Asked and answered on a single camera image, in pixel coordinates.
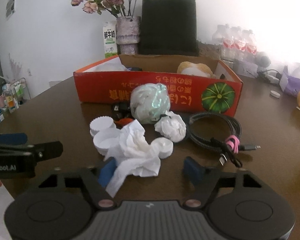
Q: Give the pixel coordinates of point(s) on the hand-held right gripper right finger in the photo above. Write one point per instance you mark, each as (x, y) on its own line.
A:
(193, 170)

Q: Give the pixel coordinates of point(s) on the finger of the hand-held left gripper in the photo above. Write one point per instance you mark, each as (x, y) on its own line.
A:
(48, 150)
(12, 138)

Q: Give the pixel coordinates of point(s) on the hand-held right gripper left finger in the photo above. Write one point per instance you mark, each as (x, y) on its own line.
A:
(105, 173)

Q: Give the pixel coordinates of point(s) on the large white tissue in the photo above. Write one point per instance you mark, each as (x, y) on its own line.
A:
(135, 150)

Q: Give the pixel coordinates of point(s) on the small white tissue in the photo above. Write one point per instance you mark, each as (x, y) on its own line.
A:
(171, 127)

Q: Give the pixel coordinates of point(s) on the balled green white plastic bag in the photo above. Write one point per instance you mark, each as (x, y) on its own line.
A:
(150, 102)

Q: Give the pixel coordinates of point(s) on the red cardboard box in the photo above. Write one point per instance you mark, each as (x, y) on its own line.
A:
(102, 87)

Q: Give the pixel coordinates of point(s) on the yellow white plush hamster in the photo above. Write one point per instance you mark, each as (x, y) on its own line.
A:
(192, 67)

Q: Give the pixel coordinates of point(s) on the translucent cotton swab box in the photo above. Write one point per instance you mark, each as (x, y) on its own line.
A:
(110, 67)

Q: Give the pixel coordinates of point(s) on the black zip case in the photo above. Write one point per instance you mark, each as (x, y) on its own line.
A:
(137, 69)

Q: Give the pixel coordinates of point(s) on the wooden desktop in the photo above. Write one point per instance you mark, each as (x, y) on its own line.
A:
(52, 120)

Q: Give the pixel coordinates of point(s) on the flat white bottle lid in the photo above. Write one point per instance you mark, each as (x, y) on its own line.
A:
(275, 93)

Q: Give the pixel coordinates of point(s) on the white floral tin box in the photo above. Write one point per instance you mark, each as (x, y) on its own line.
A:
(245, 68)

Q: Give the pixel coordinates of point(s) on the clear container of seeds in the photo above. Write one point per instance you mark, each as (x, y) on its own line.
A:
(210, 51)

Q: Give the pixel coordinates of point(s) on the white power adapter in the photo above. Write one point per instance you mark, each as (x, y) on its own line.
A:
(271, 78)

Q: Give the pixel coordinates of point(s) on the green white milk carton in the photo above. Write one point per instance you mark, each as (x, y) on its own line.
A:
(110, 42)

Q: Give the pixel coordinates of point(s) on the white round device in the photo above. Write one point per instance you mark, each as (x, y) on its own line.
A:
(263, 60)

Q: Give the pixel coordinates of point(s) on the pack of plastic water bottles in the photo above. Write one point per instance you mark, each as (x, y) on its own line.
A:
(230, 45)

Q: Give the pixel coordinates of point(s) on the purple tissue pack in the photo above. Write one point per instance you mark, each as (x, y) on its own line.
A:
(295, 85)

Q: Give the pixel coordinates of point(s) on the purple white textured vase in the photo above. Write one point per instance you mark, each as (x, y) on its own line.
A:
(127, 35)

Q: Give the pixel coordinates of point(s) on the black paper bag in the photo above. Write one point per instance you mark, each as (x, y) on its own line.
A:
(168, 25)

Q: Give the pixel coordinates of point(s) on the white wall socket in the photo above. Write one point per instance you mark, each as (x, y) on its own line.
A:
(29, 72)

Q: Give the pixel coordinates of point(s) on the white wall vent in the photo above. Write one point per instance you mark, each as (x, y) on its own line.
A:
(10, 5)

